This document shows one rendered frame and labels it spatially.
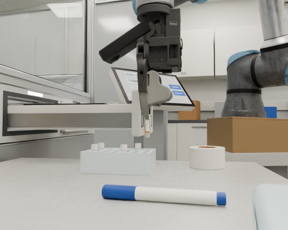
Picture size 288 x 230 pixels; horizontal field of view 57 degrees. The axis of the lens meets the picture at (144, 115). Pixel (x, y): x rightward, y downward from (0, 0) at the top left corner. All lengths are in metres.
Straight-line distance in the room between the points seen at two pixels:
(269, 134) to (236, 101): 0.15
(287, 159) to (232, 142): 0.17
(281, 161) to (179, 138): 2.82
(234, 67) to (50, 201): 0.78
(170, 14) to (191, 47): 3.62
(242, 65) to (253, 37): 3.26
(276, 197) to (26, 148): 0.72
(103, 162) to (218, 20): 4.28
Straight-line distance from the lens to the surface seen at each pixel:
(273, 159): 0.90
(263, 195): 0.19
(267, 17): 0.92
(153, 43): 0.51
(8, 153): 0.76
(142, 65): 0.49
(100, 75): 2.61
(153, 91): 0.50
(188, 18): 4.69
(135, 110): 0.61
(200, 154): 0.53
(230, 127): 0.86
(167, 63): 0.51
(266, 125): 0.89
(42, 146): 0.90
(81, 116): 0.66
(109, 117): 0.64
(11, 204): 0.34
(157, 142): 1.72
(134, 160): 0.46
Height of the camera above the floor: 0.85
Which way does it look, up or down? 2 degrees up
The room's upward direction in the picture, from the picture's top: straight up
